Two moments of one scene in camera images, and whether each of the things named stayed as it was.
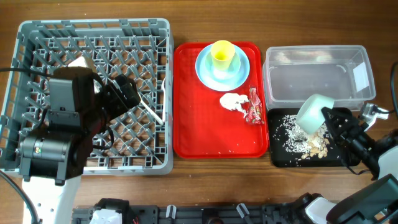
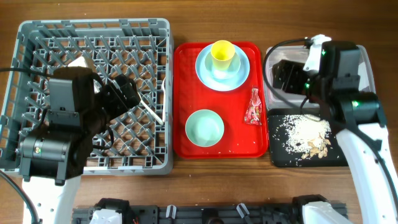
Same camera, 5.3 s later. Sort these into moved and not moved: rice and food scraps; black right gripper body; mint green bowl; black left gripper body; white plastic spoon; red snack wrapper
Moved: black right gripper body; mint green bowl
Not moved: white plastic spoon; rice and food scraps; red snack wrapper; black left gripper body
